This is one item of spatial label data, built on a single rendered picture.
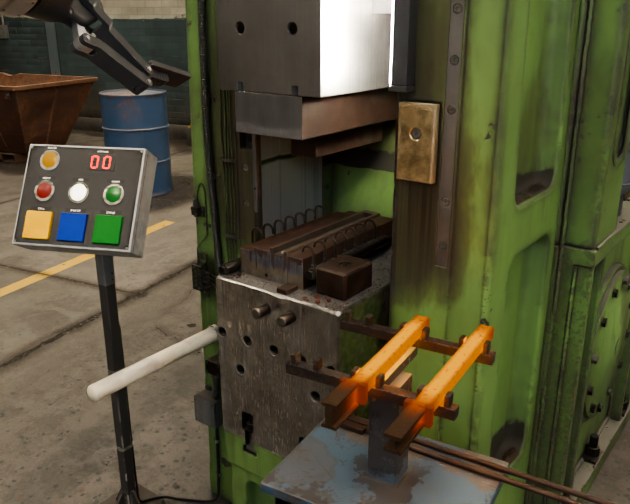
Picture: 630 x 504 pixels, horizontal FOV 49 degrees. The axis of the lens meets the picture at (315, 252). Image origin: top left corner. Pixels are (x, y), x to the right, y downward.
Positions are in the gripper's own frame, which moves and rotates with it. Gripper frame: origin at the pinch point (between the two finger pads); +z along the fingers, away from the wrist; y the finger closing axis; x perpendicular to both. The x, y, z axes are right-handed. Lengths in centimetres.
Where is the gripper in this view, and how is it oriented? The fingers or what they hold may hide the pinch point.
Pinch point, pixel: (163, 30)
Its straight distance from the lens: 95.0
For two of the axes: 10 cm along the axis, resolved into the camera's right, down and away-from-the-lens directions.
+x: 8.1, -3.3, -4.9
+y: 2.8, 9.4, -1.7
